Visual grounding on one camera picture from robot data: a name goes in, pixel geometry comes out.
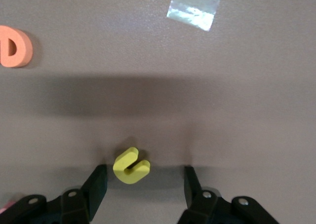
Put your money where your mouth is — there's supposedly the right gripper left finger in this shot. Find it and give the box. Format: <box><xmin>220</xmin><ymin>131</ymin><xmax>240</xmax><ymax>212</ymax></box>
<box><xmin>0</xmin><ymin>164</ymin><xmax>109</xmax><ymax>224</ymax></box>

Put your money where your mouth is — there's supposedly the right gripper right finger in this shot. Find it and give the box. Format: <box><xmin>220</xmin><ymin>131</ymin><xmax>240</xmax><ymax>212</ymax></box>
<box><xmin>177</xmin><ymin>166</ymin><xmax>279</xmax><ymax>224</ymax></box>

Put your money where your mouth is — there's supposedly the yellow foam letter n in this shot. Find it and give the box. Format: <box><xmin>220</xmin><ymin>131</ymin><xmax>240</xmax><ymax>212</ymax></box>
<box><xmin>113</xmin><ymin>147</ymin><xmax>151</xmax><ymax>185</ymax></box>

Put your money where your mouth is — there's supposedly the orange foam letter e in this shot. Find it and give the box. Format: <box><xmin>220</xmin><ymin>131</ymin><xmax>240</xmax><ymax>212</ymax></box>
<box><xmin>0</xmin><ymin>25</ymin><xmax>34</xmax><ymax>68</ymax></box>

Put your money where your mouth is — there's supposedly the clear tape patch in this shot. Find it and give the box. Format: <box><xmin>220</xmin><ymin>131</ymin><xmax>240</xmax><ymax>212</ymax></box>
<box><xmin>166</xmin><ymin>0</ymin><xmax>221</xmax><ymax>32</ymax></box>

